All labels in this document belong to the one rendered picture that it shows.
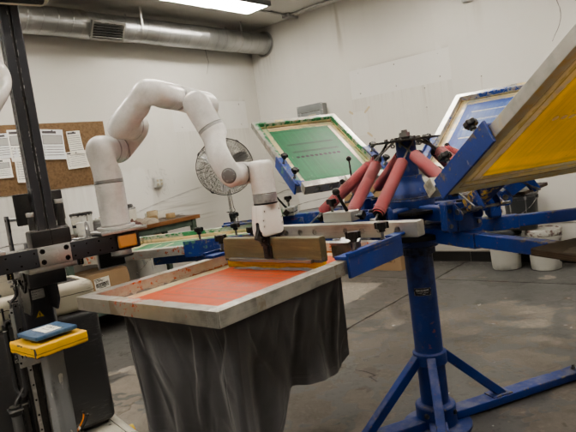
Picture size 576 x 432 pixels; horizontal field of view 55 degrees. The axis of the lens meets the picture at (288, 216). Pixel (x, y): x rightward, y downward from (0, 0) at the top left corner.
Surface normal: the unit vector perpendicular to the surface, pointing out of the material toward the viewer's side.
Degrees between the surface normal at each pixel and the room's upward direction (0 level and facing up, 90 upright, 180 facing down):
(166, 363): 95
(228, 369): 95
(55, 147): 88
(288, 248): 90
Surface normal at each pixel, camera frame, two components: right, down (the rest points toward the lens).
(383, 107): -0.64, 0.16
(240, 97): 0.76, -0.04
